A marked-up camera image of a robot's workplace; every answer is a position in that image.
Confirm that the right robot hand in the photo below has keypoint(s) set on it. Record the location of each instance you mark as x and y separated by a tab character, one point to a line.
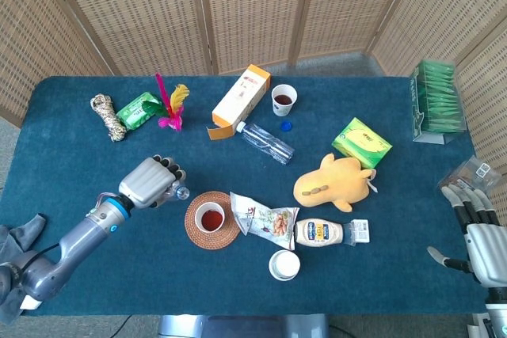
489	251

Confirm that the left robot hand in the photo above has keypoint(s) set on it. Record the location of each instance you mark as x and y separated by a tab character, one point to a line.
148	183

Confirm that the cola bottle blue label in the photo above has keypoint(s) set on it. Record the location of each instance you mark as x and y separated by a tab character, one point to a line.
180	192

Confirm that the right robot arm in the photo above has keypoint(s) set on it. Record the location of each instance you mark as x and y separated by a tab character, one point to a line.
497	314

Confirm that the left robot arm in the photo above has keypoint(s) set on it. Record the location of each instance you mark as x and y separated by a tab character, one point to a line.
79	239

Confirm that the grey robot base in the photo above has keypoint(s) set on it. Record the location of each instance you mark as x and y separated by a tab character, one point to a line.
241	327

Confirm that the paper cup green print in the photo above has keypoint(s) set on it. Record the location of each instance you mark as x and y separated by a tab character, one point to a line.
210	219

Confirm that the clear empty water bottle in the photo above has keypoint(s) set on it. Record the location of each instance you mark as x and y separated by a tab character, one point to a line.
267	142

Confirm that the blue bottle cap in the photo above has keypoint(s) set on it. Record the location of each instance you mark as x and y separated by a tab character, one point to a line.
287	126

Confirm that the paper cup blue flower print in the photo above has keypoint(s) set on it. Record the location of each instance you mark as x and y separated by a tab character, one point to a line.
283	101

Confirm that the white lidded cup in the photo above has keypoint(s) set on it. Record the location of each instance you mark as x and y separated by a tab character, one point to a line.
284	265

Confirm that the mayonnaise squeeze bottle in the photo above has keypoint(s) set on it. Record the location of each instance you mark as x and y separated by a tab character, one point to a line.
319	232

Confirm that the colourful feather shuttlecock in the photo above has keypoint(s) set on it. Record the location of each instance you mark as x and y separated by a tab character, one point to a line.
172	118

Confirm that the green tissue pack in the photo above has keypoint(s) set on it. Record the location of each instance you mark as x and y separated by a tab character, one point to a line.
132	114

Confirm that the clear plastic snack package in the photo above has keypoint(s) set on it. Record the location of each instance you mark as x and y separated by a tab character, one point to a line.
471	172

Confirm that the round woven rattan coaster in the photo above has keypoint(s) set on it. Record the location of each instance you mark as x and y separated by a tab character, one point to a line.
214	241

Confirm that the crumpled snack bag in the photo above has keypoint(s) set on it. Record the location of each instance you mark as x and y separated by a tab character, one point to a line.
265	223

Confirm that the orange and white carton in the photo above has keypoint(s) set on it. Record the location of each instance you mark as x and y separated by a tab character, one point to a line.
241	96

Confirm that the blue felt tablecloth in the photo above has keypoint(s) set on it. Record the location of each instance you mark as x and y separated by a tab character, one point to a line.
356	294

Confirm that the green tea bag box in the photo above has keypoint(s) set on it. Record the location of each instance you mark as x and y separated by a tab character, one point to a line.
437	104

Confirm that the yellow-green tissue box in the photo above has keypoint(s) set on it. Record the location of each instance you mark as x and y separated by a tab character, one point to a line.
362	142

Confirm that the yellow plush toy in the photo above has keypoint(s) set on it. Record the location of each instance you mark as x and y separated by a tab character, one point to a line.
332	183

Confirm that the woven bamboo folding screen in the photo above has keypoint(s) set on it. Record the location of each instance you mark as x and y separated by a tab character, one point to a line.
253	9

